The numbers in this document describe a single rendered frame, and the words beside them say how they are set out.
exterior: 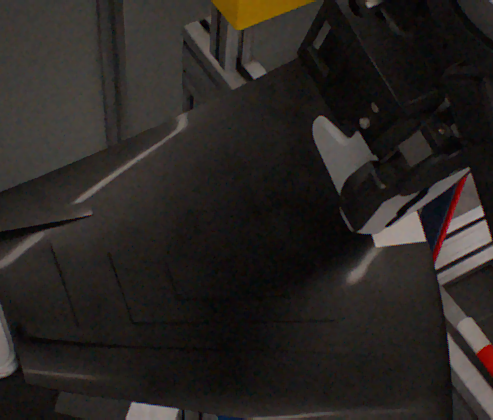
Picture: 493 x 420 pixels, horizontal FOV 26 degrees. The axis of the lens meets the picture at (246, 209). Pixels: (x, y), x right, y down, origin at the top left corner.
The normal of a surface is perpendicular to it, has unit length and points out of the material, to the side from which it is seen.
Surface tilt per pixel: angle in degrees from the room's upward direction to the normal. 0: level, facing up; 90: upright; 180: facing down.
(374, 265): 21
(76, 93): 90
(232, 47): 90
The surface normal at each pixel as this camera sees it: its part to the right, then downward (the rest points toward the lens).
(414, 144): -0.37, -0.02
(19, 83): 0.52, 0.71
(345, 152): -0.86, 0.41
